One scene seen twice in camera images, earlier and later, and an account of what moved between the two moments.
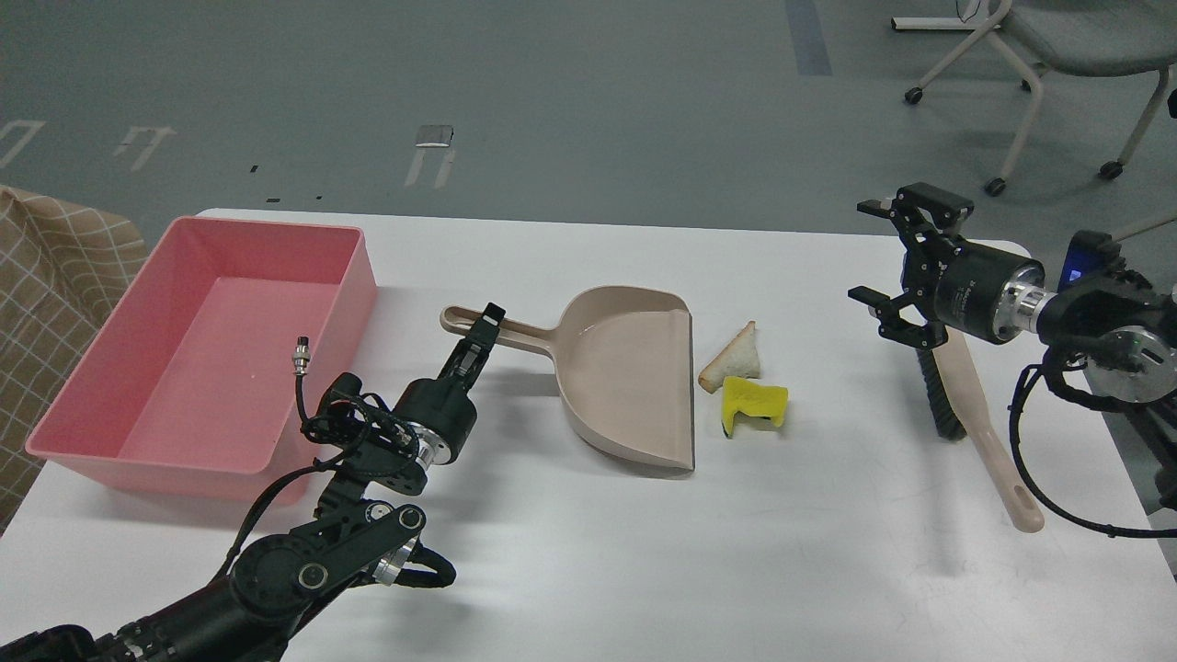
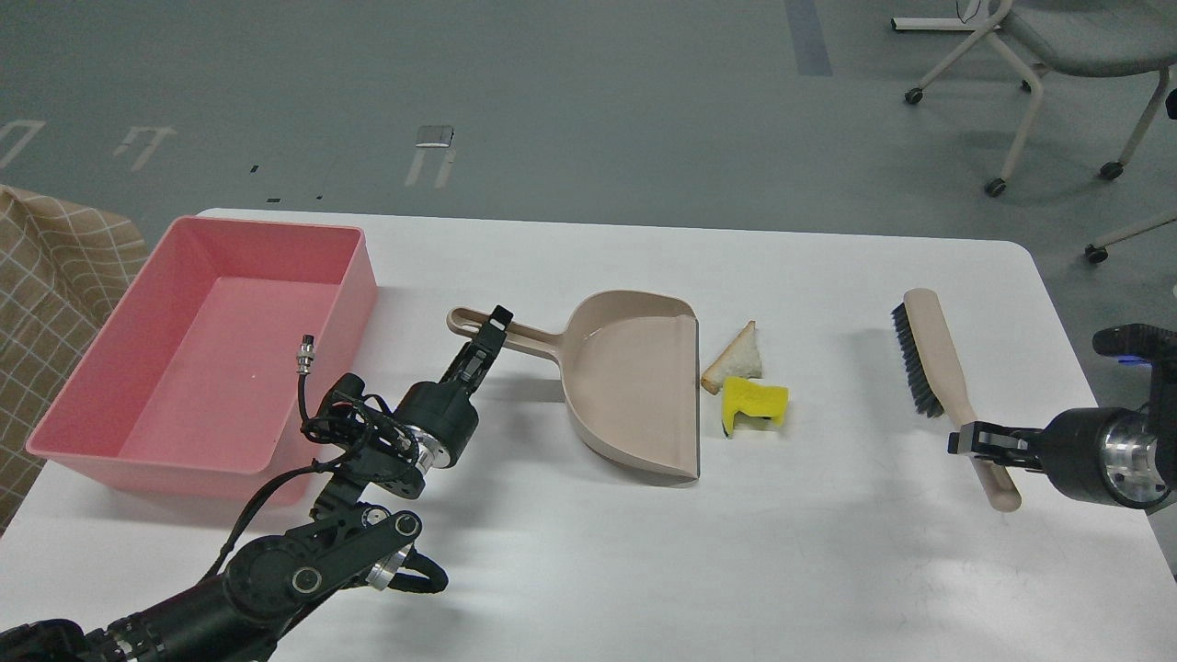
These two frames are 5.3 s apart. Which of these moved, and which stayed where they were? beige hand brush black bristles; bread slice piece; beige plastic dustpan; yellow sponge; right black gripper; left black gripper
Moved: beige hand brush black bristles; right black gripper
Stayed: beige plastic dustpan; yellow sponge; bread slice piece; left black gripper
